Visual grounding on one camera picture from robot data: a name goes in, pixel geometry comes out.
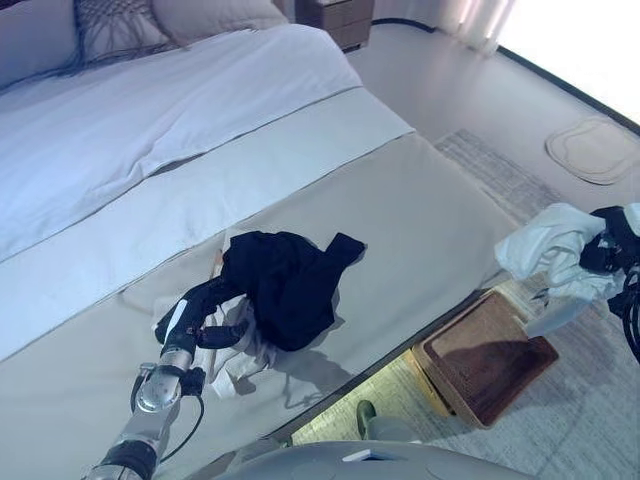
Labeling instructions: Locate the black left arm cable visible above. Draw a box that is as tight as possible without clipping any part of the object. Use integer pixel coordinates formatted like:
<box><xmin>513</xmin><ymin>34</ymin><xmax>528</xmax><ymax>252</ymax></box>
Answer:
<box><xmin>128</xmin><ymin>363</ymin><xmax>207</xmax><ymax>461</ymax></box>

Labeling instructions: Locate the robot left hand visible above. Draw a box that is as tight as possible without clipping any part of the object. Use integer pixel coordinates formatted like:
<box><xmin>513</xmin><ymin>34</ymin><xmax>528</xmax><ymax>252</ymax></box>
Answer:
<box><xmin>152</xmin><ymin>279</ymin><xmax>251</xmax><ymax>351</ymax></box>

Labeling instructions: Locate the grey patterned cushion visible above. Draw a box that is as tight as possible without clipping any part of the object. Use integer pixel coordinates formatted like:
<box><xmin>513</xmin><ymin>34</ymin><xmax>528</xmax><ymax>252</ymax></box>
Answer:
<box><xmin>72</xmin><ymin>0</ymin><xmax>174</xmax><ymax>69</ymax></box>

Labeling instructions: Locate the sheer white curtain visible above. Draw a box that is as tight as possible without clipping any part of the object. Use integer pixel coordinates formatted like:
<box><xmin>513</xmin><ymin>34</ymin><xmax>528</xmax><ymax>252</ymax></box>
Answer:
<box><xmin>449</xmin><ymin>0</ymin><xmax>516</xmax><ymax>56</ymax></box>

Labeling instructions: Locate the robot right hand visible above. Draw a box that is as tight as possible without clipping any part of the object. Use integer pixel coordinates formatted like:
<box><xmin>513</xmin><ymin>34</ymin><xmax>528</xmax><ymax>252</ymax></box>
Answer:
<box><xmin>579</xmin><ymin>204</ymin><xmax>640</xmax><ymax>275</ymax></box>

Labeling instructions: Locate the brown wicker basket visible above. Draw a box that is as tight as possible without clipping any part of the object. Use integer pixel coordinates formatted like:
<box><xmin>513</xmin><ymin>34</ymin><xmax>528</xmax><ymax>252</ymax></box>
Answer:
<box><xmin>409</xmin><ymin>288</ymin><xmax>560</xmax><ymax>430</ymax></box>

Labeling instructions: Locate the small beige floor mat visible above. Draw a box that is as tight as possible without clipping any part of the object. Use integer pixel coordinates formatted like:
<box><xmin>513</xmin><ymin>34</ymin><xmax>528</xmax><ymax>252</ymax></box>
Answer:
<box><xmin>544</xmin><ymin>115</ymin><xmax>632</xmax><ymax>186</ymax></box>

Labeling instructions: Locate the silver robot right leg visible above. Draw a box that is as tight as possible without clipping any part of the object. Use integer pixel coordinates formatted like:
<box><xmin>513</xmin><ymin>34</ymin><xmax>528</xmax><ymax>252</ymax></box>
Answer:
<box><xmin>355</xmin><ymin>398</ymin><xmax>426</xmax><ymax>444</ymax></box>

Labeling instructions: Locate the grey robot torso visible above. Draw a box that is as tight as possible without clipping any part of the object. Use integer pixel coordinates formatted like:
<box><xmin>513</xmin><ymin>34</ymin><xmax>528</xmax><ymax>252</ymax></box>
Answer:
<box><xmin>214</xmin><ymin>437</ymin><xmax>531</xmax><ymax>480</ymax></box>

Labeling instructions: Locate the black garment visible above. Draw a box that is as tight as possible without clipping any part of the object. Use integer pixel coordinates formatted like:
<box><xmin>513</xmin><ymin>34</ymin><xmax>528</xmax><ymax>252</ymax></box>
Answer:
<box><xmin>219</xmin><ymin>230</ymin><xmax>369</xmax><ymax>354</ymax></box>

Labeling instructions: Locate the brown wooden nightstand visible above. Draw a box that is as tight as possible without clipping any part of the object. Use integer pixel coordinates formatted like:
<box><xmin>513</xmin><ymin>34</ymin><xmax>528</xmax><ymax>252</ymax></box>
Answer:
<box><xmin>294</xmin><ymin>0</ymin><xmax>375</xmax><ymax>51</ymax></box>

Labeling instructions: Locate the grey striped rug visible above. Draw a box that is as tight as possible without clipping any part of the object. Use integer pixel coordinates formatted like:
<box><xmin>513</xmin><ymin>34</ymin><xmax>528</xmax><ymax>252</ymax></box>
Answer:
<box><xmin>289</xmin><ymin>128</ymin><xmax>640</xmax><ymax>480</ymax></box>

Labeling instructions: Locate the white duvet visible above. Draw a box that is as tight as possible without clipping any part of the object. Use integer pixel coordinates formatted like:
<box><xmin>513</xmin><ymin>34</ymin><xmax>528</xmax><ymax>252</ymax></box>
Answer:
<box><xmin>0</xmin><ymin>22</ymin><xmax>364</xmax><ymax>264</ymax></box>

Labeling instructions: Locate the white garment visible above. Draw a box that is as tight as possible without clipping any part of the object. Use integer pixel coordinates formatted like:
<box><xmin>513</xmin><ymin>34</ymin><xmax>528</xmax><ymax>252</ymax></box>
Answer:
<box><xmin>493</xmin><ymin>202</ymin><xmax>629</xmax><ymax>336</ymax></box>

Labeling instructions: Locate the bed with pale sheet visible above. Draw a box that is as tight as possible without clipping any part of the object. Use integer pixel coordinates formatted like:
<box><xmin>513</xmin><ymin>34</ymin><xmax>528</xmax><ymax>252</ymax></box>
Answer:
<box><xmin>0</xmin><ymin>0</ymin><xmax>521</xmax><ymax>480</ymax></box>

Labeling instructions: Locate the beige bed foot cover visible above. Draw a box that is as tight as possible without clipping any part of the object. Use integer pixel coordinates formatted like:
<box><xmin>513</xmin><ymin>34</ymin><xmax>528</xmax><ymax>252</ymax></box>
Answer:
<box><xmin>0</xmin><ymin>132</ymin><xmax>521</xmax><ymax>480</ymax></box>

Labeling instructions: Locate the black floor edge strip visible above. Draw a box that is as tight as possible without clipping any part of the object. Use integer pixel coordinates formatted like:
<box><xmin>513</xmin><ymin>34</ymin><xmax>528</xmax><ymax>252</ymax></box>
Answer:
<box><xmin>369</xmin><ymin>17</ymin><xmax>640</xmax><ymax>126</ymax></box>

